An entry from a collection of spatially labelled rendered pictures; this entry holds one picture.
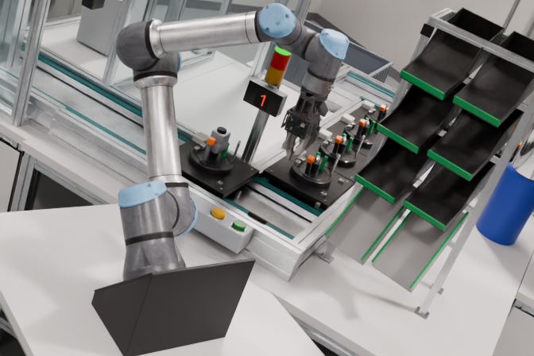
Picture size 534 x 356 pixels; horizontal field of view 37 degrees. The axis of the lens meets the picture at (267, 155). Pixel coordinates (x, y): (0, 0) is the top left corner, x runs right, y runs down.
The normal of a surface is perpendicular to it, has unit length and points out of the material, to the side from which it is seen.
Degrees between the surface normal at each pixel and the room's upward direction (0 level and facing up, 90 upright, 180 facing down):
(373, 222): 45
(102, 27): 90
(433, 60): 25
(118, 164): 90
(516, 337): 90
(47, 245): 0
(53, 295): 0
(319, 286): 0
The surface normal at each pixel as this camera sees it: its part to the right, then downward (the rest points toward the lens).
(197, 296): 0.54, 0.54
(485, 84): 0.04, -0.69
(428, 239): -0.18, -0.46
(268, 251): -0.44, 0.27
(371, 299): 0.32, -0.84
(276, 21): -0.30, -0.12
